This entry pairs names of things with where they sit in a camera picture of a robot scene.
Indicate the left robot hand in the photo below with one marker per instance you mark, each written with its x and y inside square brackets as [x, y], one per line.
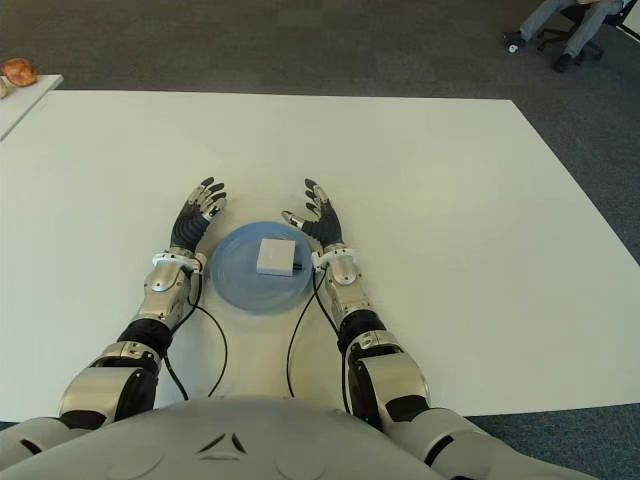
[190, 227]

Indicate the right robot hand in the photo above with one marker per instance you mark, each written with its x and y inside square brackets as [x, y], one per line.
[325, 225]

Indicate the white charger plug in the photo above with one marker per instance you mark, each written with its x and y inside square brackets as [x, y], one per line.
[275, 257]

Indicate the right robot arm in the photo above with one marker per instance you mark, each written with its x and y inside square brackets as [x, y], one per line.
[385, 360]

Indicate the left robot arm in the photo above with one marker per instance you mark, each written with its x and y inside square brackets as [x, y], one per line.
[160, 285]

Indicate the blue round plate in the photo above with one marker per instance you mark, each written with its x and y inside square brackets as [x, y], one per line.
[240, 285]

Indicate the white side table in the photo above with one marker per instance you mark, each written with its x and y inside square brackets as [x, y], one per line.
[25, 105]

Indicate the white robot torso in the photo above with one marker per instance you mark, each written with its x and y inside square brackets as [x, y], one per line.
[225, 440]

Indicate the reddish brown round fruit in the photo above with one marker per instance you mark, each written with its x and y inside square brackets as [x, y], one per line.
[20, 72]

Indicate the pale yellow round fruit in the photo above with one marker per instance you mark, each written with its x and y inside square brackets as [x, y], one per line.
[4, 89]

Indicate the black office chair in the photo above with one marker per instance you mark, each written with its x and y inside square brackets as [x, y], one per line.
[555, 34]

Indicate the seated person in jeans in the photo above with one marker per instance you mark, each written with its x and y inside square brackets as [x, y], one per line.
[585, 27]

